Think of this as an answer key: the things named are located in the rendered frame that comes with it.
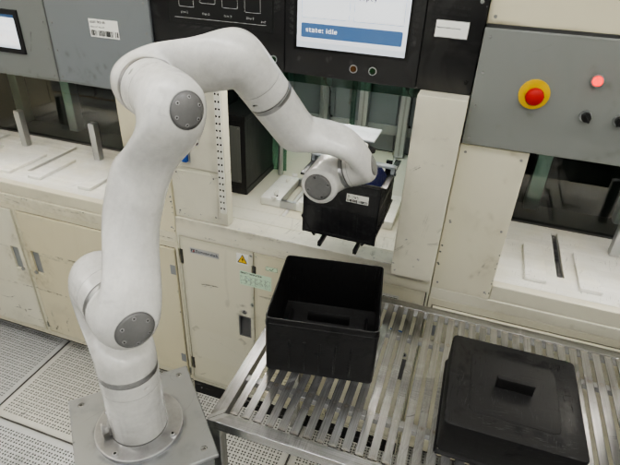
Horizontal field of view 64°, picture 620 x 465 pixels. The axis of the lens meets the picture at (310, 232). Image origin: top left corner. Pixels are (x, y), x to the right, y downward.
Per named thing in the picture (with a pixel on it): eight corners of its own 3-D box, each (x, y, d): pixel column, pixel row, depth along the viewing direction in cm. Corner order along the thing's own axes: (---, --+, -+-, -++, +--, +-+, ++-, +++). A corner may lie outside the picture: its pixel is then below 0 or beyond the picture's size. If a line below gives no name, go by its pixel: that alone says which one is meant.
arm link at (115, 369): (108, 399, 96) (84, 303, 83) (78, 343, 108) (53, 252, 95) (168, 372, 102) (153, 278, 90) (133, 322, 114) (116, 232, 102)
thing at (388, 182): (295, 241, 145) (300, 137, 128) (317, 209, 161) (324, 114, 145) (377, 259, 138) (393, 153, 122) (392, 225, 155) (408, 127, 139)
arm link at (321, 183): (349, 144, 116) (314, 152, 120) (332, 165, 105) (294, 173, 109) (360, 177, 119) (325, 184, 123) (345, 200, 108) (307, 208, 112)
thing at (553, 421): (432, 452, 110) (443, 413, 103) (445, 360, 134) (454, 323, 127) (578, 496, 102) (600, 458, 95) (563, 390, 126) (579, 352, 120)
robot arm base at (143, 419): (100, 478, 101) (82, 418, 92) (90, 408, 116) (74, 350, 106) (193, 444, 109) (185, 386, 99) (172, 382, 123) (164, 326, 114)
